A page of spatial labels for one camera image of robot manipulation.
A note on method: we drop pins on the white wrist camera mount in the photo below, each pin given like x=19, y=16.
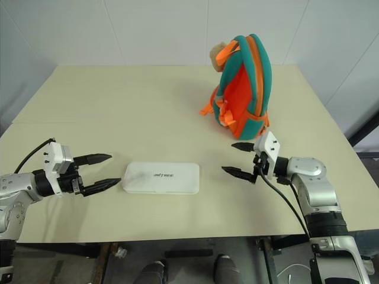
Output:
x=269, y=148
x=54, y=159

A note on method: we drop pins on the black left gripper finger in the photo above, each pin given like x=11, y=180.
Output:
x=94, y=158
x=102, y=185

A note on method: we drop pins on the rusty metal bar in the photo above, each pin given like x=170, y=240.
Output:
x=104, y=256

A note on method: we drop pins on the black table leg frame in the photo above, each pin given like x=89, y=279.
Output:
x=271, y=260

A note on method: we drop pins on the dark rounded shape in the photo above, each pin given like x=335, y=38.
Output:
x=154, y=273
x=226, y=270

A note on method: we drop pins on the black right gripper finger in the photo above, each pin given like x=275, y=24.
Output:
x=238, y=172
x=244, y=147

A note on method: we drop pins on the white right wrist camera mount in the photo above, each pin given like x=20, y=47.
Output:
x=269, y=148

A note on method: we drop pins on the beige plush piece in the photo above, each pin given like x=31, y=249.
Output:
x=216, y=56

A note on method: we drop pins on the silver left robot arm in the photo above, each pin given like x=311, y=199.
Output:
x=17, y=183

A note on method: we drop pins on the teal and orange backpack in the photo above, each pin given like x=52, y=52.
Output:
x=245, y=88

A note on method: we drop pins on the crumpled clear plastic piece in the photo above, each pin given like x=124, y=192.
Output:
x=120, y=252

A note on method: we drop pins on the black table frame beam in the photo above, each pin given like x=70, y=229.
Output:
x=59, y=249

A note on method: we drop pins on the white rectangular pouch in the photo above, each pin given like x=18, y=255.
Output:
x=163, y=179

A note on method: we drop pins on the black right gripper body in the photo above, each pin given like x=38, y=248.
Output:
x=261, y=165

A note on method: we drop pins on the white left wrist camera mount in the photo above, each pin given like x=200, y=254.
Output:
x=54, y=159

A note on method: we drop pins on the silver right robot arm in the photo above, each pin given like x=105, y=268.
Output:
x=311, y=171

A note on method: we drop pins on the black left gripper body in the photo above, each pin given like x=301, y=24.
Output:
x=69, y=183

